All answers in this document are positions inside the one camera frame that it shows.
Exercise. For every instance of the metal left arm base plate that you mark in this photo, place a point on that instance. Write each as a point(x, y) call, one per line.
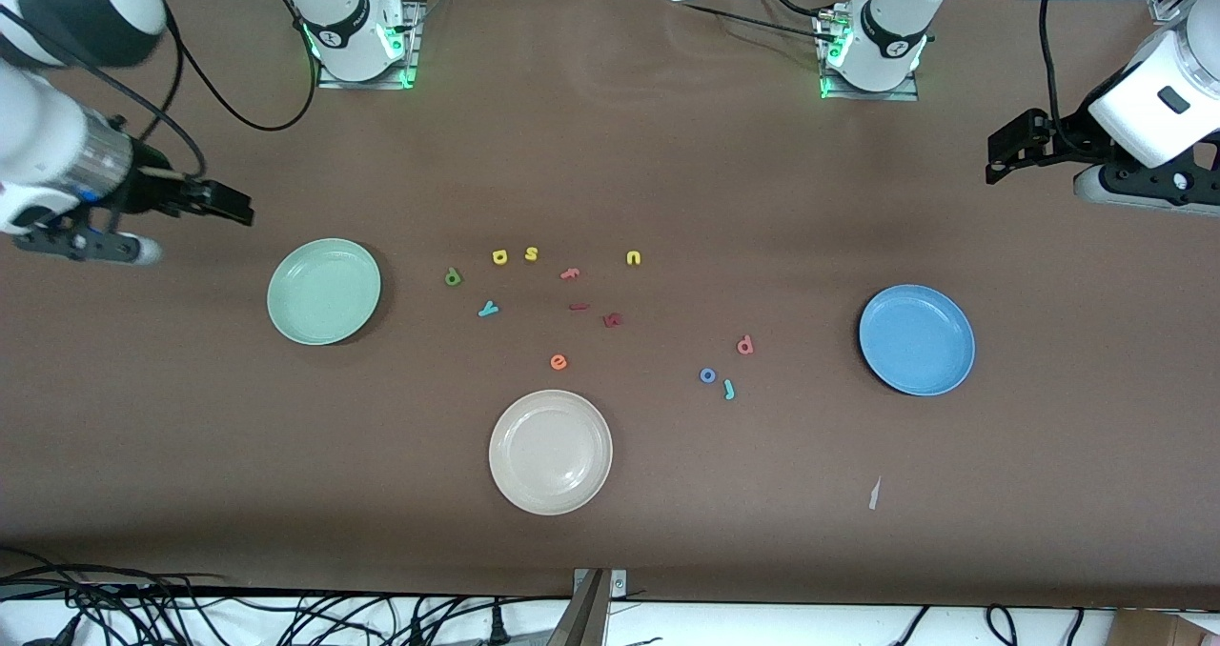
point(901, 95)

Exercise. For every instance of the teal foam letter y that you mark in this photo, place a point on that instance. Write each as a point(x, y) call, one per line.
point(488, 309)

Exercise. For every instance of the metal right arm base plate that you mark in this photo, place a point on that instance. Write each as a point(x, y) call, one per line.
point(334, 83)

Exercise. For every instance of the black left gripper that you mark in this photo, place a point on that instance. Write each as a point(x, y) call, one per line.
point(1061, 140)

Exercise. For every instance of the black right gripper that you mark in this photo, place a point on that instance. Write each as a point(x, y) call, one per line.
point(152, 189)

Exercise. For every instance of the grey table leg beam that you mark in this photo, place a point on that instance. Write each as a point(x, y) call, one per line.
point(581, 622)

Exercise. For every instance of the metal corner bracket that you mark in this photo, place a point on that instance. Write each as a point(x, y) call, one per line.
point(618, 584)

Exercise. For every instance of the beige plate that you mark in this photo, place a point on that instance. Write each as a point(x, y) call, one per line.
point(550, 452)

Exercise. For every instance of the green foam letter p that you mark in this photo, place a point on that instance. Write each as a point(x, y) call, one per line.
point(453, 278)

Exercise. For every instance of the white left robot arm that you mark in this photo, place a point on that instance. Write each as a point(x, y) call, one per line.
point(1153, 103)

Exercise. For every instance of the blue plate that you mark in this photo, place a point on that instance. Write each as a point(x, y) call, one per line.
point(917, 339)

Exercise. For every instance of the black power plug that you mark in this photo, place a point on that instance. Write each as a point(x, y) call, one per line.
point(496, 627)
point(416, 632)

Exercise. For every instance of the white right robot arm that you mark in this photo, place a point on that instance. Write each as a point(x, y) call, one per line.
point(48, 131)

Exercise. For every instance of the green plate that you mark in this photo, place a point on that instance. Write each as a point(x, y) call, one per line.
point(324, 292)

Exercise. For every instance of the cardboard box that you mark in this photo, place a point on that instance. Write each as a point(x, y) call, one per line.
point(1163, 629)

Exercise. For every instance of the pink foam letter p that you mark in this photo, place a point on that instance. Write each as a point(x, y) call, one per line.
point(745, 345)

